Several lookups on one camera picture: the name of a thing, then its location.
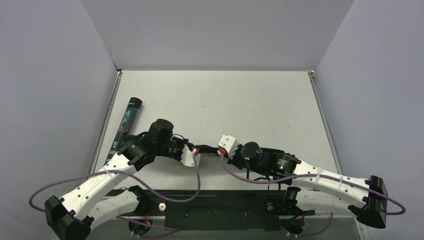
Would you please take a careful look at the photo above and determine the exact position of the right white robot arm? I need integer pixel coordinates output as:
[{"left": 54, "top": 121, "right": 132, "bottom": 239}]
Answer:
[{"left": 217, "top": 137, "right": 389, "bottom": 229}]

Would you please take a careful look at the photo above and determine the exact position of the black Crossway racket bag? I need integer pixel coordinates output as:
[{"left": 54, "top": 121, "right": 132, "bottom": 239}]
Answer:
[{"left": 188, "top": 143, "right": 220, "bottom": 156}]

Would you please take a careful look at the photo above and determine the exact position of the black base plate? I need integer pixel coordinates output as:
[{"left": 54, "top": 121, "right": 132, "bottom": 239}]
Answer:
[{"left": 124, "top": 189, "right": 315, "bottom": 231}]

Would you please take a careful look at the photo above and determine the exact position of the black shuttlecock tube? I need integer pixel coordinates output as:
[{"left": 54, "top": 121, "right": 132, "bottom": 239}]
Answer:
[{"left": 104, "top": 97, "right": 143, "bottom": 165}]

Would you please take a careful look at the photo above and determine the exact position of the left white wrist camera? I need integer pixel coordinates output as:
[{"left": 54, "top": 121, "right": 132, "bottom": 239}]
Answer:
[{"left": 180, "top": 145, "right": 200, "bottom": 167}]

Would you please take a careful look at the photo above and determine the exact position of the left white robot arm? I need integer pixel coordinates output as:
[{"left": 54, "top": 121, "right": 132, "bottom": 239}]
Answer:
[{"left": 44, "top": 119, "right": 200, "bottom": 240}]

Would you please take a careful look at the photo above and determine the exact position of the aluminium frame rail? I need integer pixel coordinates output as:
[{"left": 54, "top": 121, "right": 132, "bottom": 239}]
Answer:
[{"left": 96, "top": 201, "right": 352, "bottom": 230}]

